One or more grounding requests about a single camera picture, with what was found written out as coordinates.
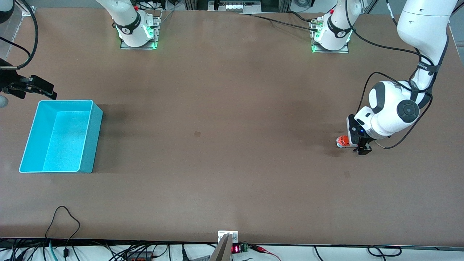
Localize blue plastic box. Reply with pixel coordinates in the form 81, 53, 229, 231
19, 99, 103, 174

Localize red clip lead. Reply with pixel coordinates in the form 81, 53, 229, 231
250, 245, 282, 261

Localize silver lit device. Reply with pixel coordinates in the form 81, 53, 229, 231
224, 1, 262, 11

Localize dark power strip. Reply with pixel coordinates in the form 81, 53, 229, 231
125, 251, 155, 261

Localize thin black cable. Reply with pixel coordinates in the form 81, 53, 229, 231
0, 36, 31, 60

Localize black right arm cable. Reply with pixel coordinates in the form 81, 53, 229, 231
14, 0, 39, 69

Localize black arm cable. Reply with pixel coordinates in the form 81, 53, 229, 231
14, 0, 39, 69
344, 0, 450, 150

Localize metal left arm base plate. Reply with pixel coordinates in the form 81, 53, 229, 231
310, 16, 349, 54

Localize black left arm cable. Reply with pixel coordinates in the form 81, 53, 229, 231
344, 0, 450, 150

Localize black coiled cable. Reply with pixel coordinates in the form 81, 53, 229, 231
367, 245, 402, 257

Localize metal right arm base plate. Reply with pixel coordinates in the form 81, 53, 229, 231
120, 10, 162, 50

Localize black cable across table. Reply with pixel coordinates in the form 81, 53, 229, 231
237, 11, 321, 33

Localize black looped cable with plug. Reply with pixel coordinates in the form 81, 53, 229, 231
44, 206, 81, 258

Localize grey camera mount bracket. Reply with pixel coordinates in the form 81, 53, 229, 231
210, 231, 239, 261

